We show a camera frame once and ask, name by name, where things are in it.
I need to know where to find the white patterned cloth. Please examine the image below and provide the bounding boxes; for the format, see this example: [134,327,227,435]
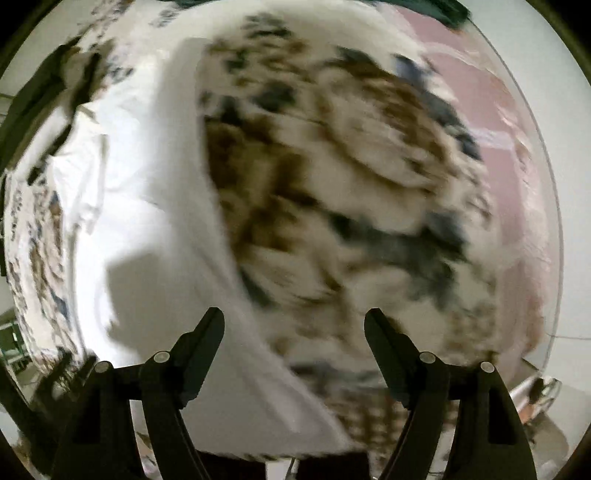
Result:
[2,0,513,467]

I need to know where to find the pink bed sheet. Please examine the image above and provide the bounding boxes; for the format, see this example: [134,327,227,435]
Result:
[392,7,561,370]

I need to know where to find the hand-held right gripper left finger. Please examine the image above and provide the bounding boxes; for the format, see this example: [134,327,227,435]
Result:
[51,307,226,480]

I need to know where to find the white cloth garment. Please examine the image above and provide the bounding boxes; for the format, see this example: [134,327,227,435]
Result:
[28,37,365,460]

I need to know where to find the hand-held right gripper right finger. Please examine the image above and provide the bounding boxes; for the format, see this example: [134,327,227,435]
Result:
[363,308,539,480]

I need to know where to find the dark green cloth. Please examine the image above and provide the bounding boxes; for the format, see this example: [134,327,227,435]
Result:
[159,0,472,29]

